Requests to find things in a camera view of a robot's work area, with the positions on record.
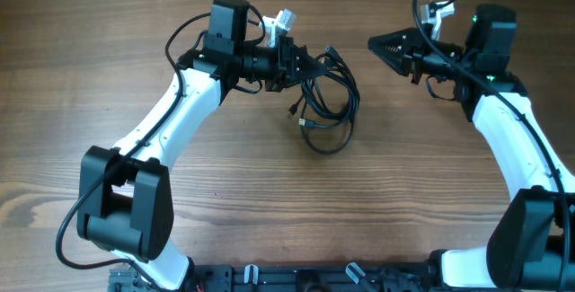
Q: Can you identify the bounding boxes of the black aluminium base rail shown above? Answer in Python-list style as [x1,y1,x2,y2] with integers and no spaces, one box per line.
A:
[107,262,441,292]

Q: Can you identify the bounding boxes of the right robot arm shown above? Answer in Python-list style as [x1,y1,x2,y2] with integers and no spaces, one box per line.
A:
[367,3,574,291]

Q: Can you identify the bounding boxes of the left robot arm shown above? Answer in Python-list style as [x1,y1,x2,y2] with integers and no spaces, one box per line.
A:
[73,0,323,291]

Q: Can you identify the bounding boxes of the black USB cables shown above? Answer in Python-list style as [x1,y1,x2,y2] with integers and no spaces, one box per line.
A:
[287,45,362,155]

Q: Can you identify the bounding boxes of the left camera black cable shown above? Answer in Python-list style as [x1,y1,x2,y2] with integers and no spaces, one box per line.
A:
[55,12,212,292]

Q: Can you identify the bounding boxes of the right camera black cable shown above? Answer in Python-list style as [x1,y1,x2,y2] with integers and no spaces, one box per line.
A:
[411,0,571,292]

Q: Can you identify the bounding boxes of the camera black cable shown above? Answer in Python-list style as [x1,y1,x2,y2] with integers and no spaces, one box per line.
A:
[55,12,212,292]
[411,0,571,292]

